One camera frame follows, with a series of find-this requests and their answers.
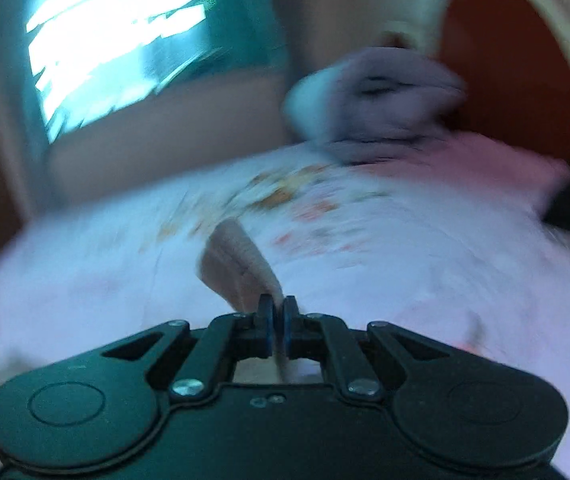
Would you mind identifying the floral bed sheet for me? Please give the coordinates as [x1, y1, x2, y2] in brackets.
[0, 132, 570, 480]

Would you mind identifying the beige knitted cloth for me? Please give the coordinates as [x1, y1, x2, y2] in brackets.
[198, 217, 326, 387]

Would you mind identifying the grey cloth pile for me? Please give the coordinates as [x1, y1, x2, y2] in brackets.
[282, 52, 468, 167]

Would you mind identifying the arched white and brown headboard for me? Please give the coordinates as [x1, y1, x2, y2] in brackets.
[378, 0, 570, 161]

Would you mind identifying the pink pillow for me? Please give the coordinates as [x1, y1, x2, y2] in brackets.
[360, 129, 570, 221]

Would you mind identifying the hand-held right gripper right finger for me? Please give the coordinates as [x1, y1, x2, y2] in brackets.
[281, 295, 458, 404]

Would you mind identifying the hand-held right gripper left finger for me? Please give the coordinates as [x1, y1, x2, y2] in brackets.
[101, 294, 276, 402]

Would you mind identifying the window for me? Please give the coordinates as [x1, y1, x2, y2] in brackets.
[24, 0, 212, 144]

